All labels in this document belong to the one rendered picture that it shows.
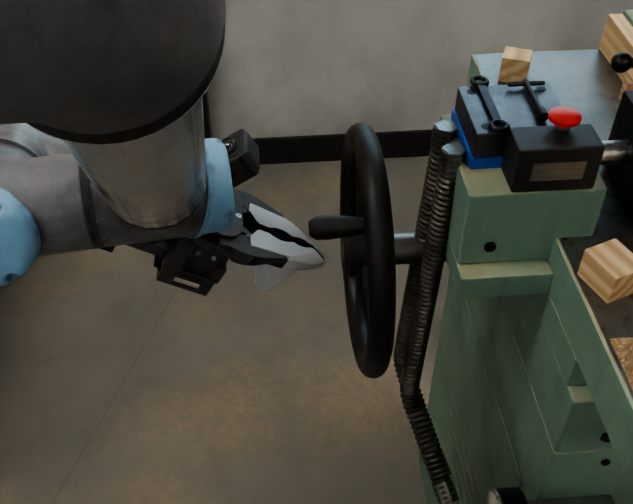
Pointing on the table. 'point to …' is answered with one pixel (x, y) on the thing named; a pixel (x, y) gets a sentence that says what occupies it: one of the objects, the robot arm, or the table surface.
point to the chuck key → (532, 96)
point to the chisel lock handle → (621, 62)
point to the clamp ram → (631, 151)
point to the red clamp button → (564, 116)
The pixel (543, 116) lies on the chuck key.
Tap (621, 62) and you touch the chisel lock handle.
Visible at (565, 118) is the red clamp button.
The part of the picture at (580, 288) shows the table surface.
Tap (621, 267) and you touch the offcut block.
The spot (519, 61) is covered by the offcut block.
